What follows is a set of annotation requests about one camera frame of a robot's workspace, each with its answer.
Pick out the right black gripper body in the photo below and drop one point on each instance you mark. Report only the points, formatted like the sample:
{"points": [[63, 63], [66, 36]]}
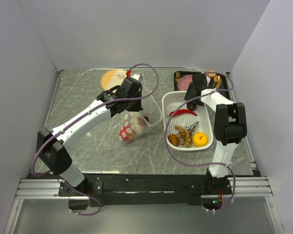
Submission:
{"points": [[189, 93]]}

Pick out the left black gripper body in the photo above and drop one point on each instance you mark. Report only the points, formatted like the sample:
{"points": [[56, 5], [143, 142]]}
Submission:
{"points": [[134, 105]]}

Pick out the red chili pepper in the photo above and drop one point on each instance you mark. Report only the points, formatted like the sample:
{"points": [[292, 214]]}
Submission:
{"points": [[181, 112]]}

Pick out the clear dotted zip bag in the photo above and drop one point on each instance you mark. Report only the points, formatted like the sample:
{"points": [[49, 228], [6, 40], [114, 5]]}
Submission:
{"points": [[151, 109]]}

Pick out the red apple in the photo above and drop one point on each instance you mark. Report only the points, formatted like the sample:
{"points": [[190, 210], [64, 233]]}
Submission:
{"points": [[126, 133]]}

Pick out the white radish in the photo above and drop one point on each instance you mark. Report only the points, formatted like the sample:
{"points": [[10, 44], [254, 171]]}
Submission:
{"points": [[136, 122]]}

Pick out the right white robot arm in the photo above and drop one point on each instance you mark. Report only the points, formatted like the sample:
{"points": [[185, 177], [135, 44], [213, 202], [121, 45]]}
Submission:
{"points": [[230, 125]]}

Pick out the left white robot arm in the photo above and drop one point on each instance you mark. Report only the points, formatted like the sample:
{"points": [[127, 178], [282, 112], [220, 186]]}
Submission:
{"points": [[55, 155]]}

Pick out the orange cup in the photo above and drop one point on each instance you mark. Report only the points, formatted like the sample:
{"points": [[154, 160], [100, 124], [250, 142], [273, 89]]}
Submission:
{"points": [[210, 73]]}

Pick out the pink dotted plate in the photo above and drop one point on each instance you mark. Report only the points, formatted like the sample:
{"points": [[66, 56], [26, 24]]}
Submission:
{"points": [[184, 82]]}

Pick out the gold spoon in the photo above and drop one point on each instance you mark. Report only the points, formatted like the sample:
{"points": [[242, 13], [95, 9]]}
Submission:
{"points": [[217, 80]]}

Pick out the orange cream round plate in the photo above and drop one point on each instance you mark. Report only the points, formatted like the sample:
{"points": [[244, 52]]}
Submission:
{"points": [[112, 78]]}

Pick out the gold fork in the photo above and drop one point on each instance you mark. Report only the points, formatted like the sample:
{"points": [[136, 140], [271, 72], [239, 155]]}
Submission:
{"points": [[177, 77]]}

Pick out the white perforated basket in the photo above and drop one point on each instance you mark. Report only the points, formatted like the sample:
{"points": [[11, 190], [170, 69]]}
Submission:
{"points": [[170, 102]]}

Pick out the black serving tray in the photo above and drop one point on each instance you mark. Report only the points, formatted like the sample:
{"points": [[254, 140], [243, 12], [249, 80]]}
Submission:
{"points": [[224, 84]]}

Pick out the brown longan bunch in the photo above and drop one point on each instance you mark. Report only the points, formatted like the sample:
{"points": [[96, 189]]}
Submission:
{"points": [[185, 134]]}

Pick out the yellow apple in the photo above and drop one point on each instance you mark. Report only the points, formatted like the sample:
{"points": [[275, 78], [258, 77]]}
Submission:
{"points": [[199, 139]]}

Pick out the brown kiwi fruit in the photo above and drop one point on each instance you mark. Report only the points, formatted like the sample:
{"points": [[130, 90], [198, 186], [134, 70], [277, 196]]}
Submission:
{"points": [[173, 139]]}

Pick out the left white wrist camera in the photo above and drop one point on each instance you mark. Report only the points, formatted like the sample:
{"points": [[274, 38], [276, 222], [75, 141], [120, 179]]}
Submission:
{"points": [[136, 76]]}

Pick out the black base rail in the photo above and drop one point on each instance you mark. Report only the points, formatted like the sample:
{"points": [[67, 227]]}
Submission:
{"points": [[101, 190]]}

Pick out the aluminium frame rail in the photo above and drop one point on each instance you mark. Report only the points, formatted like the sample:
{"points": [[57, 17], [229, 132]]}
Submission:
{"points": [[50, 188]]}

